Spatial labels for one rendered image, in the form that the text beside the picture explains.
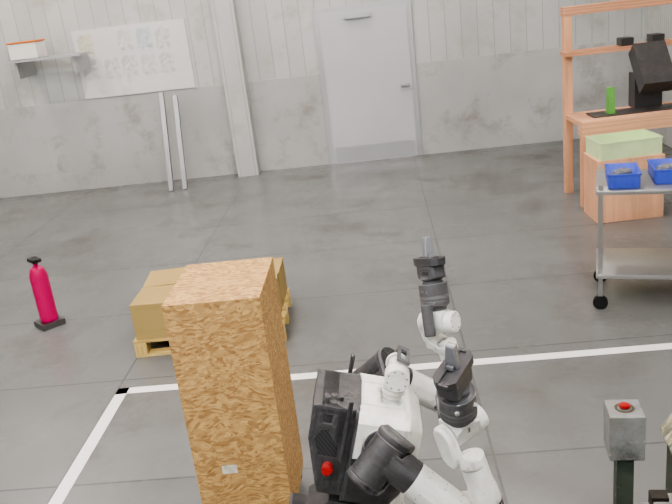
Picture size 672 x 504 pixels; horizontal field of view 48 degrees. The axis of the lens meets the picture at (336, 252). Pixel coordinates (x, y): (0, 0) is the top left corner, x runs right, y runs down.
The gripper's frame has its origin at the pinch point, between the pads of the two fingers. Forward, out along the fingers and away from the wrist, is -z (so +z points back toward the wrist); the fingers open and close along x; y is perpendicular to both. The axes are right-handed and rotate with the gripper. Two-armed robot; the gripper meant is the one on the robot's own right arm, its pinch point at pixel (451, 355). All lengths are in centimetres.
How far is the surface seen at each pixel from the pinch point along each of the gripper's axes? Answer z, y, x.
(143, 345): 236, -339, 144
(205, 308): 77, -148, 59
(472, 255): 299, -194, 403
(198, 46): 221, -706, 639
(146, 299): 209, -342, 164
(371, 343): 251, -189, 223
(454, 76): 314, -399, 803
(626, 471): 121, 20, 81
